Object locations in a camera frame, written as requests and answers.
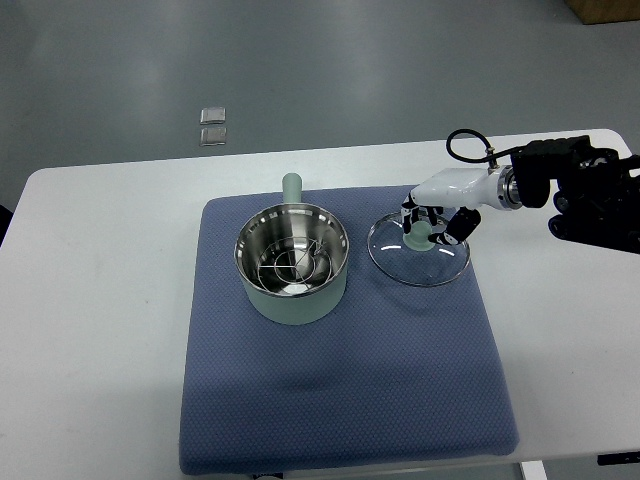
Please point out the brown cardboard box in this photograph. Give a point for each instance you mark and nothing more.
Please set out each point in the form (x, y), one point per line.
(593, 12)

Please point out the blue quilted mat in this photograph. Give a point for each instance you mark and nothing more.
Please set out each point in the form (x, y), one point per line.
(393, 373)

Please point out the wire steamer rack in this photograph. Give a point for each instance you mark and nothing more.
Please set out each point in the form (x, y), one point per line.
(293, 266)

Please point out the white table leg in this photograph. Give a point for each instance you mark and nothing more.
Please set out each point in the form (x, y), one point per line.
(533, 470)

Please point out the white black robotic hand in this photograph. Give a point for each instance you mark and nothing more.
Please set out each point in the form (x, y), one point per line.
(444, 208)

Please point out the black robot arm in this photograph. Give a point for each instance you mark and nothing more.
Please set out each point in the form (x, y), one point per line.
(592, 188)

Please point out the upper silver floor plate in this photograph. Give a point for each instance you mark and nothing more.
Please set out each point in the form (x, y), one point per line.
(213, 115)

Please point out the green pot with handle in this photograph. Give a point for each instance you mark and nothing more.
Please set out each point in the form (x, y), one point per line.
(293, 218)

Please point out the glass lid with green knob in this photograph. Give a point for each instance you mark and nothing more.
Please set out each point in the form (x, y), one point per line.
(413, 259)

